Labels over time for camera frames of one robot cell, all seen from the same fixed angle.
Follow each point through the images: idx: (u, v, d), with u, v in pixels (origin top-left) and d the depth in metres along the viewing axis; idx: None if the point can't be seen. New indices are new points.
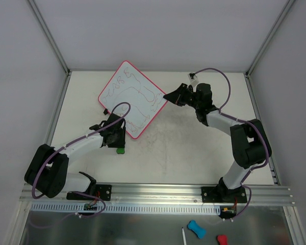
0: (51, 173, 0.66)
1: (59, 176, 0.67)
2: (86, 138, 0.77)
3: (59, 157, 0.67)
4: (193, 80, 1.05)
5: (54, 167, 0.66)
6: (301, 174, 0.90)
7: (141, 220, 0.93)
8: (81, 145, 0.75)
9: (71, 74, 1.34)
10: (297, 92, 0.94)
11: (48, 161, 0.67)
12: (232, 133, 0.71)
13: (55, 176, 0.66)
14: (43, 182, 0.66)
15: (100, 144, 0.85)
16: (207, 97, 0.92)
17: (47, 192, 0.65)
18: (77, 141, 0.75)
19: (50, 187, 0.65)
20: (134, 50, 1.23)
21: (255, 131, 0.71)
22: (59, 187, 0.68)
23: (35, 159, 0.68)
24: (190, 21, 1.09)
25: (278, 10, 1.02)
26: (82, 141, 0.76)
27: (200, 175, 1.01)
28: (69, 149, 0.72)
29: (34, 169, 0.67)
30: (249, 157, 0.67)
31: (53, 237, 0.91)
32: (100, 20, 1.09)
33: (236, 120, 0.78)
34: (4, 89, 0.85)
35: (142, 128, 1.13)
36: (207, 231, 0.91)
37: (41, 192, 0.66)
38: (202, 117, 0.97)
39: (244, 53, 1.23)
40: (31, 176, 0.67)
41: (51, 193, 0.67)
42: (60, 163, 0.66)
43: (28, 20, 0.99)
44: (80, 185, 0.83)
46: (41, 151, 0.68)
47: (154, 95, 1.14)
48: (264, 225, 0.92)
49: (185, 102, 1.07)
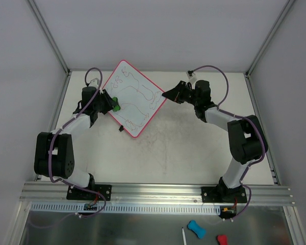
0: (60, 153, 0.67)
1: (68, 154, 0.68)
2: (77, 119, 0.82)
3: (62, 136, 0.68)
4: (191, 77, 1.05)
5: (60, 148, 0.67)
6: (301, 174, 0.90)
7: (141, 221, 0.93)
8: (75, 126, 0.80)
9: (71, 74, 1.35)
10: (298, 91, 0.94)
11: (54, 143, 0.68)
12: (230, 129, 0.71)
13: (66, 154, 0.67)
14: (56, 164, 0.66)
15: (88, 124, 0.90)
16: (206, 94, 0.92)
17: (64, 172, 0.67)
18: (71, 122, 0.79)
19: (65, 167, 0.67)
20: (134, 50, 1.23)
21: (252, 128, 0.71)
22: (71, 165, 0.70)
23: (40, 147, 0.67)
24: (190, 21, 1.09)
25: (279, 9, 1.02)
26: (74, 122, 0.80)
27: (200, 174, 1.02)
28: (67, 130, 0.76)
29: (43, 156, 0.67)
30: (245, 153, 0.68)
31: (53, 237, 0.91)
32: (100, 19, 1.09)
33: (233, 116, 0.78)
34: (5, 89, 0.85)
35: (142, 127, 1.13)
36: (207, 231, 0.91)
37: (58, 175, 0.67)
38: (200, 114, 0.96)
39: (244, 53, 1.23)
40: (41, 164, 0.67)
41: (67, 172, 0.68)
42: (65, 141, 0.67)
43: (28, 20, 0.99)
44: (82, 177, 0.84)
46: (42, 138, 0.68)
47: (153, 94, 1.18)
48: (265, 225, 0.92)
49: (184, 100, 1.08)
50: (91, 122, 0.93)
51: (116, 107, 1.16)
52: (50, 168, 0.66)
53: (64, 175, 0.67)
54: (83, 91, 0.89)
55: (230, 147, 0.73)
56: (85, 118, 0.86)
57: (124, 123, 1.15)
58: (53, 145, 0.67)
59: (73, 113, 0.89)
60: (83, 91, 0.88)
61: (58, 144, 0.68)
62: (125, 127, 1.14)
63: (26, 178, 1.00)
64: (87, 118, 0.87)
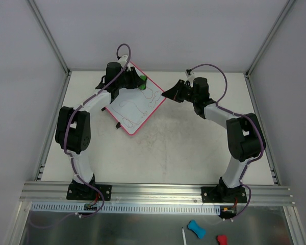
0: (78, 129, 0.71)
1: (85, 130, 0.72)
2: (97, 96, 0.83)
3: (81, 114, 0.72)
4: (189, 76, 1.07)
5: (79, 124, 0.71)
6: (301, 173, 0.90)
7: (141, 220, 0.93)
8: (94, 103, 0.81)
9: (71, 74, 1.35)
10: (297, 90, 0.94)
11: (73, 118, 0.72)
12: (229, 126, 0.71)
13: (83, 130, 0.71)
14: (73, 138, 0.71)
15: (109, 101, 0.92)
16: (204, 90, 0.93)
17: (79, 145, 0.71)
18: (91, 99, 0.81)
19: (81, 141, 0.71)
20: (135, 50, 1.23)
21: (251, 125, 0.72)
22: (86, 140, 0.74)
23: (61, 120, 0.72)
24: (190, 21, 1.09)
25: (278, 10, 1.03)
26: (94, 99, 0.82)
27: (199, 173, 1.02)
28: (86, 106, 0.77)
29: (63, 129, 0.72)
30: (244, 150, 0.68)
31: (52, 237, 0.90)
32: (100, 19, 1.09)
33: (232, 113, 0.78)
34: (5, 89, 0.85)
35: (138, 125, 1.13)
36: (207, 231, 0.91)
37: (74, 147, 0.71)
38: (199, 110, 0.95)
39: (244, 53, 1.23)
40: (61, 136, 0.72)
41: (82, 146, 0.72)
42: (83, 118, 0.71)
43: (28, 19, 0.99)
44: (85, 171, 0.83)
46: (62, 113, 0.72)
47: (152, 93, 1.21)
48: (265, 225, 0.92)
49: (183, 98, 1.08)
50: (111, 99, 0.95)
51: (142, 86, 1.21)
52: (67, 142, 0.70)
53: (78, 148, 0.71)
54: (107, 66, 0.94)
55: (229, 143, 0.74)
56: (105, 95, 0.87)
57: (121, 120, 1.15)
58: (72, 120, 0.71)
59: (96, 87, 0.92)
60: (107, 67, 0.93)
61: (77, 120, 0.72)
62: (121, 125, 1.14)
63: (26, 178, 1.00)
64: (108, 95, 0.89)
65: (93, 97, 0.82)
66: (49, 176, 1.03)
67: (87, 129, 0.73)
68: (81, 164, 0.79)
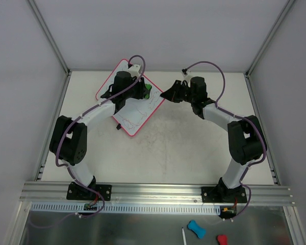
0: (73, 141, 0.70)
1: (80, 143, 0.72)
2: (100, 106, 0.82)
3: (78, 125, 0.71)
4: (186, 75, 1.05)
5: (75, 137, 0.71)
6: (301, 174, 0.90)
7: (141, 220, 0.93)
8: (96, 114, 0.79)
9: (71, 74, 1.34)
10: (297, 91, 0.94)
11: (70, 129, 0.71)
12: (230, 130, 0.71)
13: (78, 143, 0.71)
14: (68, 149, 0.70)
15: (112, 111, 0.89)
16: (202, 89, 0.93)
17: (73, 157, 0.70)
18: (92, 109, 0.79)
19: (75, 153, 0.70)
20: (135, 50, 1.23)
21: (252, 127, 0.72)
22: (81, 153, 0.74)
23: (56, 128, 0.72)
24: (190, 21, 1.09)
25: (278, 10, 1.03)
26: (96, 109, 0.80)
27: (200, 173, 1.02)
28: (85, 118, 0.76)
29: (58, 139, 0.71)
30: (245, 153, 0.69)
31: (52, 237, 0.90)
32: (100, 19, 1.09)
33: (233, 116, 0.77)
34: (5, 89, 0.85)
35: (138, 125, 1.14)
36: (207, 231, 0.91)
37: (67, 158, 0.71)
38: (198, 109, 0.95)
39: (244, 53, 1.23)
40: (55, 145, 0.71)
41: (76, 158, 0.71)
42: (80, 131, 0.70)
43: (28, 19, 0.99)
44: (84, 173, 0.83)
46: (59, 121, 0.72)
47: (152, 93, 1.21)
48: (265, 225, 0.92)
49: (181, 99, 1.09)
50: (116, 109, 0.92)
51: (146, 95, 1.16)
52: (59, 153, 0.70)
53: (71, 161, 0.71)
54: (118, 76, 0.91)
55: (230, 147, 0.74)
56: (109, 105, 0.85)
57: (121, 121, 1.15)
58: (68, 130, 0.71)
59: (101, 97, 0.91)
60: (117, 76, 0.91)
61: (74, 131, 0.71)
62: (121, 125, 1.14)
63: (26, 178, 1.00)
64: (112, 105, 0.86)
65: (95, 107, 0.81)
66: (49, 176, 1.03)
67: (82, 143, 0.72)
68: (79, 167, 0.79)
